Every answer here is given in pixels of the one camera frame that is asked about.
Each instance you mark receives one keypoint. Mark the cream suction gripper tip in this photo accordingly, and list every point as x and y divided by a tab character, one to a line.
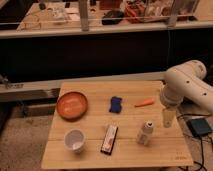
168	116

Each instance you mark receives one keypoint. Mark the white ceramic cup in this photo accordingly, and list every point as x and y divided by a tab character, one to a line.
74	140

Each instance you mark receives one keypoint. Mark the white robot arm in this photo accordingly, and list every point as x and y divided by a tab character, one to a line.
185	81

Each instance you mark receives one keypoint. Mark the orange ceramic bowl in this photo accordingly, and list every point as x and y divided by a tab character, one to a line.
72	105

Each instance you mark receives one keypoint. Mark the orange carrot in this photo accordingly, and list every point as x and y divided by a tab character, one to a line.
145	102

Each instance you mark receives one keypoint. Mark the white plastic bottle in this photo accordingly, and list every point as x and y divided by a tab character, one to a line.
145	132

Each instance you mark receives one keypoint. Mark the black power adapter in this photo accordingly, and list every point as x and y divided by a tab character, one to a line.
199	127

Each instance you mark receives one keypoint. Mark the blue sponge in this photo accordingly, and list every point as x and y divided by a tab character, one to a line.
115	105

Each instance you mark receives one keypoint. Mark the red tool on shelf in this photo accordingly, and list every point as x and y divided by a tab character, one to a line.
134	13

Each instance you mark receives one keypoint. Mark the black bag on shelf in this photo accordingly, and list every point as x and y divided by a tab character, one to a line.
112	17

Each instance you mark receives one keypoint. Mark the metal shelf post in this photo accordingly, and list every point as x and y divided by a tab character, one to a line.
83	11

